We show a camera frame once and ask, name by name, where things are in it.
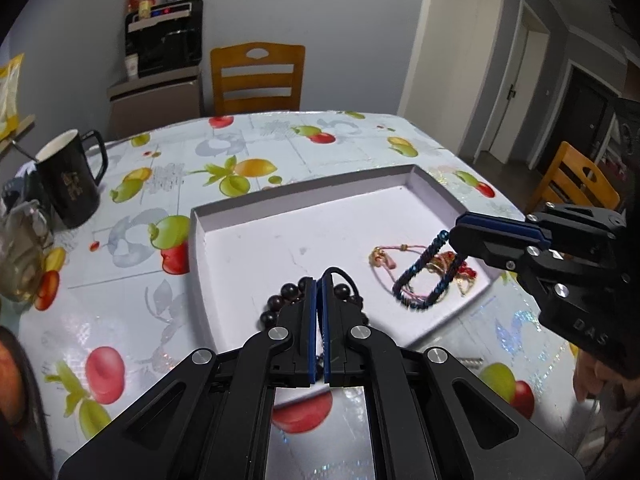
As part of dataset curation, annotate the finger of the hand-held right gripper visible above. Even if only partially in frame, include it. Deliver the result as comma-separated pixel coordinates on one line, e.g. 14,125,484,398
456,202,627,251
448,225,548,272

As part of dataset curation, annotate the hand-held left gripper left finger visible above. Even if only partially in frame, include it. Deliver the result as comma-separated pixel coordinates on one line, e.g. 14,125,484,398
57,277,318,480

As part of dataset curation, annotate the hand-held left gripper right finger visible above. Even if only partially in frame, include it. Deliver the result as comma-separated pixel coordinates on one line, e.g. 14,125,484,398
322,276,586,480

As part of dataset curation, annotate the red bead bracelet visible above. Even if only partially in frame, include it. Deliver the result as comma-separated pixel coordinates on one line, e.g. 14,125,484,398
425,251,482,302

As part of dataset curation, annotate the black bead bracelet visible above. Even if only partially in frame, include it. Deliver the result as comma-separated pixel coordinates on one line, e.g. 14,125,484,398
257,277,372,342

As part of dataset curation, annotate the black hair tie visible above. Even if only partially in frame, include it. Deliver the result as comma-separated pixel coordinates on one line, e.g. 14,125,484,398
322,266,362,302

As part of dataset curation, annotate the dark blue bead bracelet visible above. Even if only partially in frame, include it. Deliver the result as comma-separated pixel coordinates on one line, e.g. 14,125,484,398
391,230,472,312

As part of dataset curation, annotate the grey cardboard box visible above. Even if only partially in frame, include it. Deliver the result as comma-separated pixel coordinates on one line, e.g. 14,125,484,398
190,164,508,351

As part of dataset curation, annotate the person's right hand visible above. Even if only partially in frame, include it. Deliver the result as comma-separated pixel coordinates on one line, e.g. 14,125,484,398
572,349,640,413

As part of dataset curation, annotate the wooden chair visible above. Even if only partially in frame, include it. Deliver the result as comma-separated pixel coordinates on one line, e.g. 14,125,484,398
209,42,306,116
524,140,621,217

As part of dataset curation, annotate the white door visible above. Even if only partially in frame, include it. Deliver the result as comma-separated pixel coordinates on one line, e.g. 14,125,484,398
399,0,507,152
476,0,552,167

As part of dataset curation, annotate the dark door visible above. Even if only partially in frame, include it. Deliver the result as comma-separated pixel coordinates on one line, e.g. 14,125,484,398
537,59,622,177

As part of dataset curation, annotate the fruit print tablecloth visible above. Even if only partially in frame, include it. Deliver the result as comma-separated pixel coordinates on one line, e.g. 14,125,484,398
0,110,603,480

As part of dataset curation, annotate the grey cabinet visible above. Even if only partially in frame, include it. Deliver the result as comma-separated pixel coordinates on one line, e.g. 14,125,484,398
106,72,204,140

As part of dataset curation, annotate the black mug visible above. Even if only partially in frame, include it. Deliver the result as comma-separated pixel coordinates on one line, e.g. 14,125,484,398
35,129,109,230

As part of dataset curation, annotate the dark fruit plate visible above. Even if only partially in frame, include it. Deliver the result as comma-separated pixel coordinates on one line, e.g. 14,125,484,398
0,325,55,480

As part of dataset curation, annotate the glass teapot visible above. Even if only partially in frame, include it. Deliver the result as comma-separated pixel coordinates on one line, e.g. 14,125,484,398
0,200,55,304

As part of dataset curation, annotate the apple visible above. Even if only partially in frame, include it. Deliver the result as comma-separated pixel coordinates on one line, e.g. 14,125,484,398
0,329,32,428

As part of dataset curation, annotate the black water dispenser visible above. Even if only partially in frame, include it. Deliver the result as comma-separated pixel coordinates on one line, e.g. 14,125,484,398
124,0,205,79

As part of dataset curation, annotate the black crumpled bag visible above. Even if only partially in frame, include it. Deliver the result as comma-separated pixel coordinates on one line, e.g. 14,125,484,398
2,175,40,212

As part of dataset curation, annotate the metal spoon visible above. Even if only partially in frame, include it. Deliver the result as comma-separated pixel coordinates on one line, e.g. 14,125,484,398
12,141,42,165

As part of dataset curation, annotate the yellow snack packet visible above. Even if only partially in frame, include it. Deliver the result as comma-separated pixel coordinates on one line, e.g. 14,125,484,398
0,53,26,137

